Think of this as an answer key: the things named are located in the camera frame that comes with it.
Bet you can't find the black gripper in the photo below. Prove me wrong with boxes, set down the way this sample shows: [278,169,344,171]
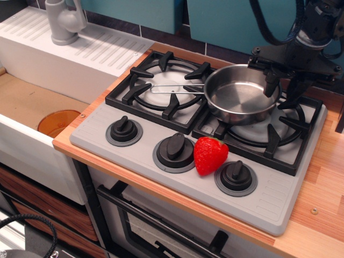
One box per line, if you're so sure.
[248,41,340,110]

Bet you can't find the stainless steel pot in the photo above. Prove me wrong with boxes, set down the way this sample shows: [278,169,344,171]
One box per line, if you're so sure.
[150,64,282,126]

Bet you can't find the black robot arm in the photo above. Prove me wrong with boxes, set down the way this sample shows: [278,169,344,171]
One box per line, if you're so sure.
[248,1,343,103]

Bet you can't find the red plastic strawberry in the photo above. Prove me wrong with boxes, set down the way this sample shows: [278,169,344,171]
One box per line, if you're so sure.
[193,137,229,176]

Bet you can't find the black right stove knob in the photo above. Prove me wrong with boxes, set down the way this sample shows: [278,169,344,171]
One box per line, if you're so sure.
[214,160,258,197]

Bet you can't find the black stove knob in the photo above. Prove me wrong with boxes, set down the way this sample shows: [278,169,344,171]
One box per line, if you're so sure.
[153,133,195,174]
[214,160,258,197]
[105,116,143,147]

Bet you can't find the grey toy stove top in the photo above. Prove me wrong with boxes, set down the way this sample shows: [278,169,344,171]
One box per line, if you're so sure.
[69,51,328,237]

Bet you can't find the black middle stove knob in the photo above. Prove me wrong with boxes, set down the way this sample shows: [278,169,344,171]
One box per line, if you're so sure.
[153,133,195,174]

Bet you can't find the black left stove knob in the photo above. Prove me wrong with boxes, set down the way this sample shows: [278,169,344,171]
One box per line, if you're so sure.
[105,116,143,147]

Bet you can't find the black right burner grate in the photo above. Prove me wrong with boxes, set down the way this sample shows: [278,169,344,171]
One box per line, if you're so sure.
[192,96,324,176]

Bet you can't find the black burner grate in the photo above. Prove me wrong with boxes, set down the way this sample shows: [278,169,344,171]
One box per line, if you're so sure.
[192,96,324,176]
[105,51,214,134]

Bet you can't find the black left burner grate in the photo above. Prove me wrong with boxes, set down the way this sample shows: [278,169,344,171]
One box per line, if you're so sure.
[105,51,214,134]

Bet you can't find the grey toy faucet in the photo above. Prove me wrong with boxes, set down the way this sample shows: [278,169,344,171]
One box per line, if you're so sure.
[45,0,87,46]

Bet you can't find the orange plastic bowl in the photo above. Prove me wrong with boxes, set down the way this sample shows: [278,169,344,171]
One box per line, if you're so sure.
[37,110,81,138]

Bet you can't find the white toy sink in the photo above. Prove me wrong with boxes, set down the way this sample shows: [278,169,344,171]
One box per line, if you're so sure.
[1,7,153,205]

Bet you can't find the wood drawer fronts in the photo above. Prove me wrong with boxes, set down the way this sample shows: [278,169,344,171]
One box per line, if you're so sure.
[1,164,105,257]

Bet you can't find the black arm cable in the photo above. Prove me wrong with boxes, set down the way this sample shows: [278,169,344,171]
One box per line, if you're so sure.
[249,0,307,46]

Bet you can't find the oven door with black handle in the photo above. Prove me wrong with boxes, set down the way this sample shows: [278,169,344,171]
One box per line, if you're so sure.
[96,181,275,257]

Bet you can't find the black braided cable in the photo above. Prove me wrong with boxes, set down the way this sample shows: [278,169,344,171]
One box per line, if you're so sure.
[0,214,58,258]

